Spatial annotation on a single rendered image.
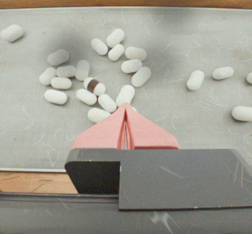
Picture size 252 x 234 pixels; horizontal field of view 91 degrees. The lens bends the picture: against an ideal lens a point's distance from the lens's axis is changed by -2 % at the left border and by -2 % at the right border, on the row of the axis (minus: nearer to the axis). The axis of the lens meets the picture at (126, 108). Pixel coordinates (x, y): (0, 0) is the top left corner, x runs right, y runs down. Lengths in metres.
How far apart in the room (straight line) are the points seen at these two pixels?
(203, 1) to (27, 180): 0.42
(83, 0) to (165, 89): 0.23
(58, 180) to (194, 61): 0.28
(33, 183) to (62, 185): 0.04
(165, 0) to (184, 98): 0.19
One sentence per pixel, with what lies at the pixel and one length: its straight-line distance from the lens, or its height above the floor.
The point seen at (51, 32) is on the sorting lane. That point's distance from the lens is 0.31.
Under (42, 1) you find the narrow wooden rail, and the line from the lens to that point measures 0.35.
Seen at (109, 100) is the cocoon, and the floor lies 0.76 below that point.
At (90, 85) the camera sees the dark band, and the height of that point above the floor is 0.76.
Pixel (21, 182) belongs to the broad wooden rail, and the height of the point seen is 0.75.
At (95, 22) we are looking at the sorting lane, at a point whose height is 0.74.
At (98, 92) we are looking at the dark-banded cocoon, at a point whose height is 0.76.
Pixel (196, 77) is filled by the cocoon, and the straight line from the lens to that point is 0.23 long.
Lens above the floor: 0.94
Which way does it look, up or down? 76 degrees down
